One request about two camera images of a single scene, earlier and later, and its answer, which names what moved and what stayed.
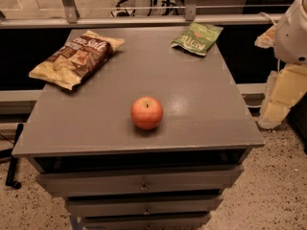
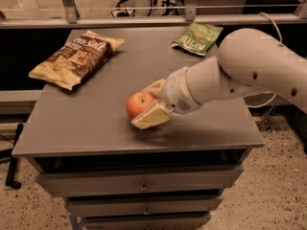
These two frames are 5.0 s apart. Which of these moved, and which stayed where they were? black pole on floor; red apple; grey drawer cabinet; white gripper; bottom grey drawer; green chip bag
Moved: white gripper; red apple
Stayed: bottom grey drawer; green chip bag; black pole on floor; grey drawer cabinet
